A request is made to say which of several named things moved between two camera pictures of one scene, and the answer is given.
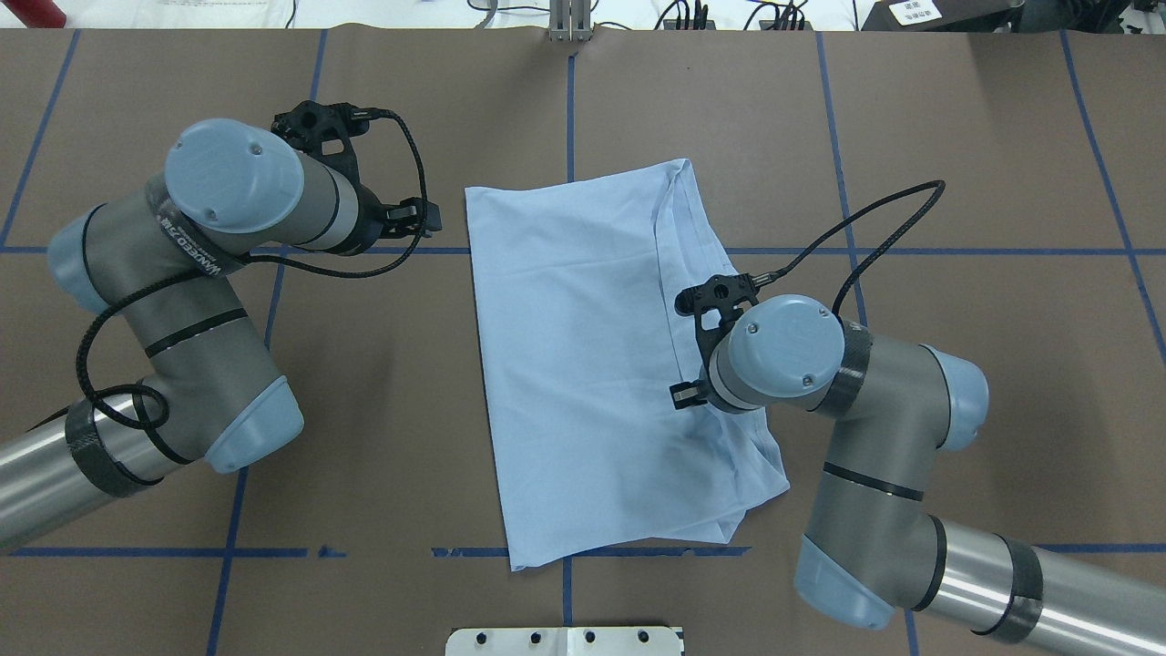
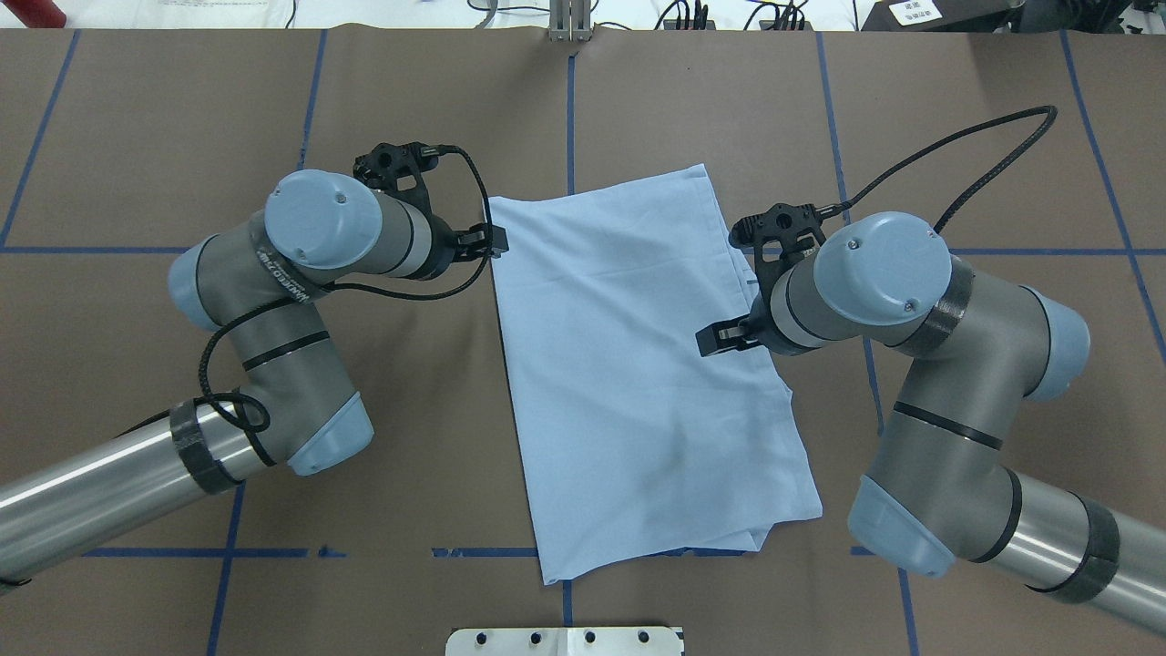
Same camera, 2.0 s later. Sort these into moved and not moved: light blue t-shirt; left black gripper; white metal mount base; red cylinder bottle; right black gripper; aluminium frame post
Moved: light blue t-shirt; right black gripper; left black gripper
Not moved: aluminium frame post; red cylinder bottle; white metal mount base
